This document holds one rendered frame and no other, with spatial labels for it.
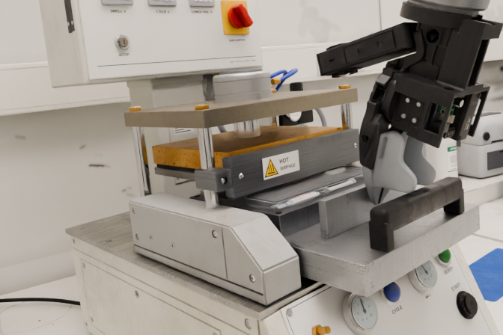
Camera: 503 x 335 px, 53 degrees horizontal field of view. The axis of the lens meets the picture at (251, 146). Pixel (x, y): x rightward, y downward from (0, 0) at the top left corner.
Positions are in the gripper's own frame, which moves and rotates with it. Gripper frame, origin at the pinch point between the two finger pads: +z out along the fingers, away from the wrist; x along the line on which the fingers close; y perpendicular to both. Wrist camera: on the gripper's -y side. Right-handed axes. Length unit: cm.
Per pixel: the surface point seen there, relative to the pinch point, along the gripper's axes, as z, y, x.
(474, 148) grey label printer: 22, -25, 91
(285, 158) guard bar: 0.1, -10.4, -3.4
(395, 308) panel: 11.6, 6.4, -0.2
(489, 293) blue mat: 24.8, 6.0, 33.6
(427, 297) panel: 12.3, 7.2, 5.7
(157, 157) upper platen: 5.7, -27.1, -10.4
